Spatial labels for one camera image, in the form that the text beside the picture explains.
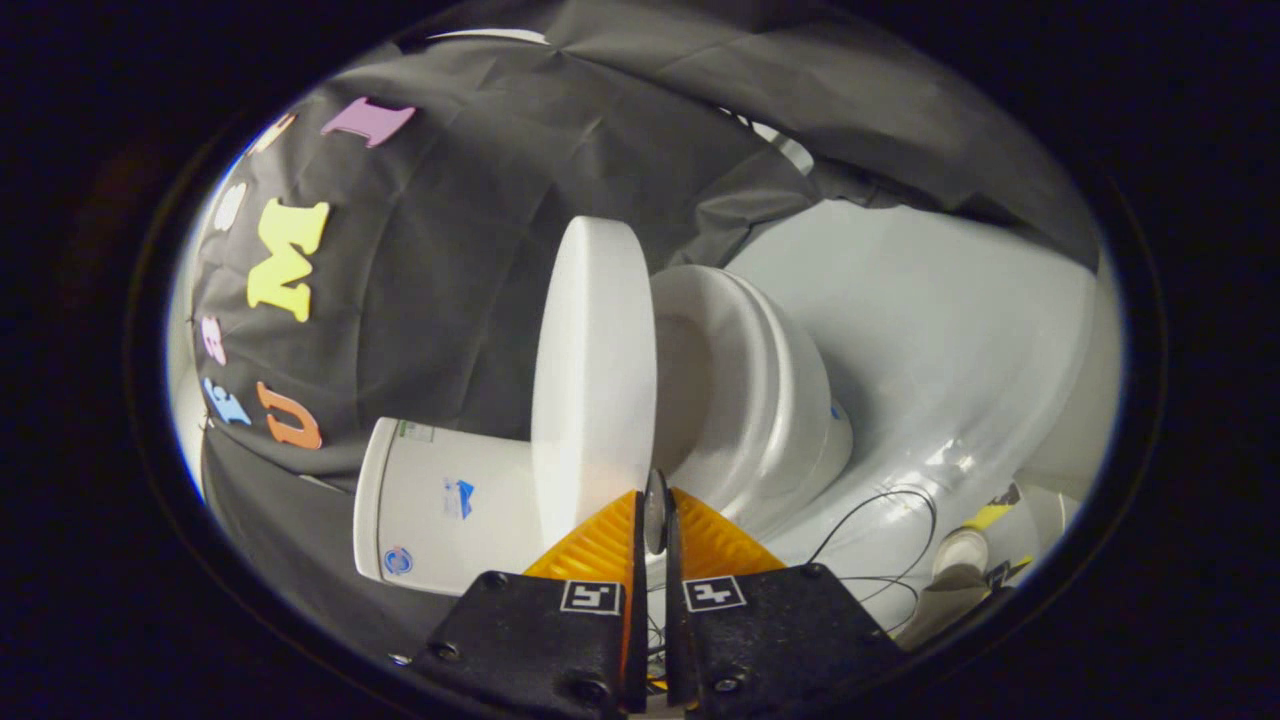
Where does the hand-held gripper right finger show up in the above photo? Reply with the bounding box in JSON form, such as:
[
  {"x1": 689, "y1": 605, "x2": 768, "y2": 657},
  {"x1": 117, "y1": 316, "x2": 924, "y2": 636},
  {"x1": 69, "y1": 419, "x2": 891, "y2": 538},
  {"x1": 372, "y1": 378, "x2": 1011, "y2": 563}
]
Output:
[{"x1": 664, "y1": 487, "x2": 907, "y2": 719}]

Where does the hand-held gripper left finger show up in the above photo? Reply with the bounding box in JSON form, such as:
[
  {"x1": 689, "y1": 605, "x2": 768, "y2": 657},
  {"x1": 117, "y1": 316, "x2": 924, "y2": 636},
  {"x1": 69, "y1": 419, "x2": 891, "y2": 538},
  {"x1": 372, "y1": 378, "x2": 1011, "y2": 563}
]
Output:
[{"x1": 405, "y1": 489, "x2": 650, "y2": 720}]

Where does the white toilet bowl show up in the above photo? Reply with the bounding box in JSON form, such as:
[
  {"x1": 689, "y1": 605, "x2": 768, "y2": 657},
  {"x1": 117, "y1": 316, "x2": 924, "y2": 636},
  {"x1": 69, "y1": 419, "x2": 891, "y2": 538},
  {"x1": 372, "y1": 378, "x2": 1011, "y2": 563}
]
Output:
[{"x1": 690, "y1": 290, "x2": 855, "y2": 542}]

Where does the white toilet seat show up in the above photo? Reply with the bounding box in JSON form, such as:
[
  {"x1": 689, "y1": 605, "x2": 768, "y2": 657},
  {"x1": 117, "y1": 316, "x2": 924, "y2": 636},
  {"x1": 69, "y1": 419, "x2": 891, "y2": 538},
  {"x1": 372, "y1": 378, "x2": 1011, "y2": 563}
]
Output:
[{"x1": 650, "y1": 264, "x2": 801, "y2": 501}]

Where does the white round container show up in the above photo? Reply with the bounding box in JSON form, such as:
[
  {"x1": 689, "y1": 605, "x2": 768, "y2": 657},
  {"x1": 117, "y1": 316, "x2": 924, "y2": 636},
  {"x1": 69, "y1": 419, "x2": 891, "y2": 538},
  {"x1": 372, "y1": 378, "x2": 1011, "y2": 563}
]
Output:
[{"x1": 934, "y1": 527, "x2": 993, "y2": 581}]

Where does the black backdrop cloth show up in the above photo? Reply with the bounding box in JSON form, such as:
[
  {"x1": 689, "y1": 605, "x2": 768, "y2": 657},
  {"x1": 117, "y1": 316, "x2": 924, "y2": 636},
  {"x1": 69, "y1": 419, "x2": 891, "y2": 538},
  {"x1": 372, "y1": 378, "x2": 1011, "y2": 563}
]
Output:
[{"x1": 188, "y1": 0, "x2": 1103, "y2": 646}]

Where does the thin black cable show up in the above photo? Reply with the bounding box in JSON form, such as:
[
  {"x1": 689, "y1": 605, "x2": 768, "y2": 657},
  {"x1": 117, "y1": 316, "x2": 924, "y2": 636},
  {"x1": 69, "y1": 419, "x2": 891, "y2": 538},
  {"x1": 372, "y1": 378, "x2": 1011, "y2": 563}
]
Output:
[{"x1": 806, "y1": 486, "x2": 939, "y2": 633}]

